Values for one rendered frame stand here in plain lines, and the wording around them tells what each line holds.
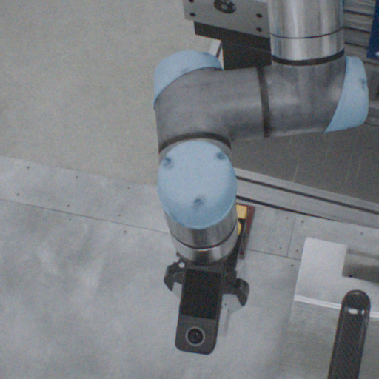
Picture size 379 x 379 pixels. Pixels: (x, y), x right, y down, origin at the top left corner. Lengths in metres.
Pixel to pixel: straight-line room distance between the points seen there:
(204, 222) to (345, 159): 1.23
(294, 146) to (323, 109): 1.18
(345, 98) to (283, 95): 0.06
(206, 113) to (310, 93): 0.11
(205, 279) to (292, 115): 0.22
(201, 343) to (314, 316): 0.26
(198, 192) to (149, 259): 0.53
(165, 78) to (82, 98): 1.51
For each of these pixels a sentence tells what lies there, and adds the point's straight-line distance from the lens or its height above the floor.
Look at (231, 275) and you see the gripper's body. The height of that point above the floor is 1.08.
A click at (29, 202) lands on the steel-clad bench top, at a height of 0.80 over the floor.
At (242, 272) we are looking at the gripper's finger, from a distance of 1.21.
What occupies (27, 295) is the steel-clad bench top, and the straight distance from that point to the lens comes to 1.45.
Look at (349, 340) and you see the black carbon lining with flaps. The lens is 1.31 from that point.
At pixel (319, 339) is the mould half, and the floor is 0.89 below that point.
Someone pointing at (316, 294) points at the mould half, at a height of 0.89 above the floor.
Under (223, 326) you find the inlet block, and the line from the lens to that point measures 1.23.
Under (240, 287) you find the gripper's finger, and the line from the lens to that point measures 1.13.
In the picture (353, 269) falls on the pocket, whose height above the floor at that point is 0.86.
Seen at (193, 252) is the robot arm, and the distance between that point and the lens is 1.02.
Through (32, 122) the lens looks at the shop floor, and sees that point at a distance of 2.50.
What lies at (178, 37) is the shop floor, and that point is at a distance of 2.57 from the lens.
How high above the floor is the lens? 2.13
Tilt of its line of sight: 65 degrees down
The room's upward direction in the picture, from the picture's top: 10 degrees counter-clockwise
